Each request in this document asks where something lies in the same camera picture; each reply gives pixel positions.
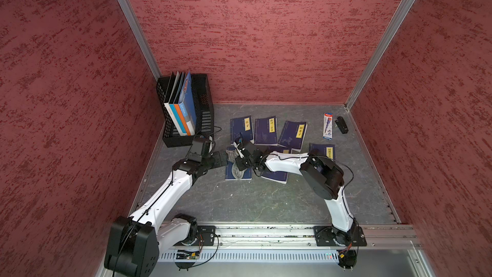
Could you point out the white blue pen box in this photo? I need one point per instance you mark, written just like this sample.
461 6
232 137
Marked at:
328 126

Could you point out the white teal upright book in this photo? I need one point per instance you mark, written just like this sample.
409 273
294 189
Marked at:
170 95

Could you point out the slotted cable duct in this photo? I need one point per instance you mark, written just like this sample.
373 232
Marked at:
256 256

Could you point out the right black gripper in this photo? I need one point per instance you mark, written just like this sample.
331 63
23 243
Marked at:
239 160

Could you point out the small black device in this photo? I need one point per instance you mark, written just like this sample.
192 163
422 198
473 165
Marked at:
342 125

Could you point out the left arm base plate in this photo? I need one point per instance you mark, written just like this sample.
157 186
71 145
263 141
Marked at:
203 235

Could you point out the grey fluffy cleaning cloth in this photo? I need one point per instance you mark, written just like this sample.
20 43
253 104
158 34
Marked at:
233 171

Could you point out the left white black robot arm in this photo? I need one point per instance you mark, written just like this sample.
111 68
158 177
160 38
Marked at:
136 242

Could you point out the blue orange upright folder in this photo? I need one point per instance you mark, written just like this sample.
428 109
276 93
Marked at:
184 109

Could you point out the aluminium rail frame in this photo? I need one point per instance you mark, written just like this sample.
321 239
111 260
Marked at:
391 237

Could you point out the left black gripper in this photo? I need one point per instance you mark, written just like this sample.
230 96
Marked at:
217 163

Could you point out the purple book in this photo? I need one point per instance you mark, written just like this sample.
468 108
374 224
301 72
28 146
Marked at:
265 131
278 176
327 150
292 135

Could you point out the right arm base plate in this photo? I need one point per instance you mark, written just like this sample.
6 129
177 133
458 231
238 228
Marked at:
327 236

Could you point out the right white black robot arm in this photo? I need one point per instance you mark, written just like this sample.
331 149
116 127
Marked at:
321 173

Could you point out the black mesh file basket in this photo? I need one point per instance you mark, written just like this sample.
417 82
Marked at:
204 109

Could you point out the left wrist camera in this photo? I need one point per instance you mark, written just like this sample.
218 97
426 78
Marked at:
200 149

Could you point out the blue book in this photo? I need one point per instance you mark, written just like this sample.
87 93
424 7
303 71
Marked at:
242 127
247 173

